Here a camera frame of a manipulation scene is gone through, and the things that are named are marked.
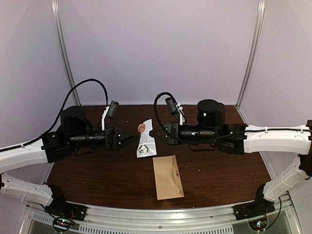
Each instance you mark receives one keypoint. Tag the right aluminium frame post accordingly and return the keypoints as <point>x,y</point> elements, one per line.
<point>258,27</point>

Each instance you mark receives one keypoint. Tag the left circuit board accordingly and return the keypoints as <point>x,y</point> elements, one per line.
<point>61,224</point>

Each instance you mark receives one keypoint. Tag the white sticker sheet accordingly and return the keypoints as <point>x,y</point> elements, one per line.
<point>147,145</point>

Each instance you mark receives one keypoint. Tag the aluminium frame post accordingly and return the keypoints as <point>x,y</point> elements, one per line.
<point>258,27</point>
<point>61,42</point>

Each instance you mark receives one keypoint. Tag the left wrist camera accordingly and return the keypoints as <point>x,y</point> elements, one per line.
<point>109,114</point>

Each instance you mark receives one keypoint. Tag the front aluminium rail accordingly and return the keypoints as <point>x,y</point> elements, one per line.
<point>209,220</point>

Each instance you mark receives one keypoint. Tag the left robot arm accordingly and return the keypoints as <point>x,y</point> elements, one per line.
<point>75,132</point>

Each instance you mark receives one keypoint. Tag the round brown seal sticker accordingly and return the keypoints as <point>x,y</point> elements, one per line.
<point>141,128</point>

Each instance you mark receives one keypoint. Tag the right circuit board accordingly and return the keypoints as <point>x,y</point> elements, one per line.
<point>258,225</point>

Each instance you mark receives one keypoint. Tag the circuit board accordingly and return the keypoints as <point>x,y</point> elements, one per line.
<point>258,225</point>
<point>61,224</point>

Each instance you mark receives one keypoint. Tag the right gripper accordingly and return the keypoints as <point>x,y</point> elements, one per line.
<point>173,139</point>

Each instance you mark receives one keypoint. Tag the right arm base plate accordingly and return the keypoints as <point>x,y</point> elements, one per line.
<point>252,209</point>

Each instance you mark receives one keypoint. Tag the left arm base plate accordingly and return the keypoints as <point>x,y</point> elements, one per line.
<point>68,210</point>

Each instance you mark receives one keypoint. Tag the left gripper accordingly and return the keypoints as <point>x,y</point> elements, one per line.
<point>112,134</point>

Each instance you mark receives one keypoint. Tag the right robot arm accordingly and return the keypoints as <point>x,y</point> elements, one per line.
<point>240,139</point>

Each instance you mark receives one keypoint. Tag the left aluminium frame post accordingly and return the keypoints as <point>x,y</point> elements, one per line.
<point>61,42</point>

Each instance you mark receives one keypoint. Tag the brown paper envelope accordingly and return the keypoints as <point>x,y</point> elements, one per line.
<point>167,178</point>

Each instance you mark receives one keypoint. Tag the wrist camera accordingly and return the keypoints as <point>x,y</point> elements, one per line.
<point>109,114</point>
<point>176,110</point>

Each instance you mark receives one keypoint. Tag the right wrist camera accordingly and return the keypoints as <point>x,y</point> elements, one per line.
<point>176,110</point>

